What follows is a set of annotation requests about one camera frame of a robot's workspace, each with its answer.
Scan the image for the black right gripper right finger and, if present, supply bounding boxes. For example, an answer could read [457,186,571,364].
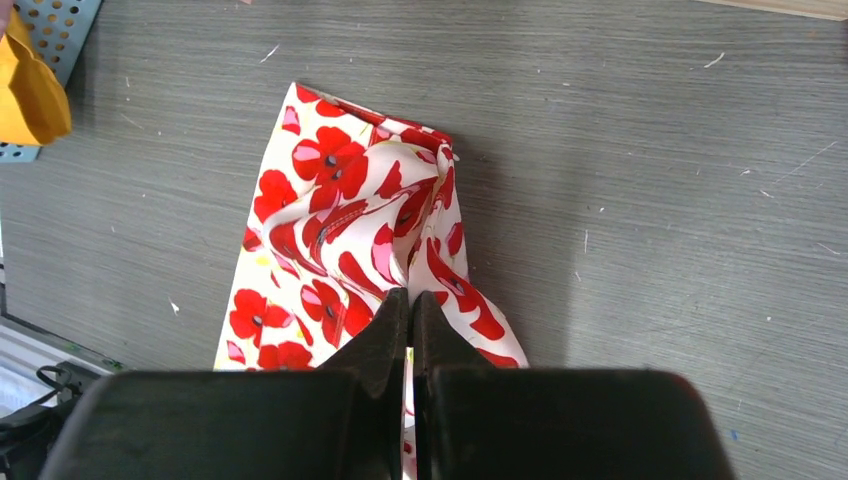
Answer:
[410,291,495,479]

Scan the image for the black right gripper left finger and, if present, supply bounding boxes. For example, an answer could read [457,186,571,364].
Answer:
[320,288,410,479]

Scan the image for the red poppy print garment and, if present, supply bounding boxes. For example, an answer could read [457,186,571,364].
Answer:
[213,82,530,480]

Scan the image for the wooden hanger rack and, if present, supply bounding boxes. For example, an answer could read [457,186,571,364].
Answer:
[700,0,847,22]

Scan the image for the yellow garment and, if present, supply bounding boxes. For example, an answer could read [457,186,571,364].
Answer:
[1,1,72,146]

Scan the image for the blue plastic basket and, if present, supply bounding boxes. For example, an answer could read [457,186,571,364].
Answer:
[1,0,102,163]

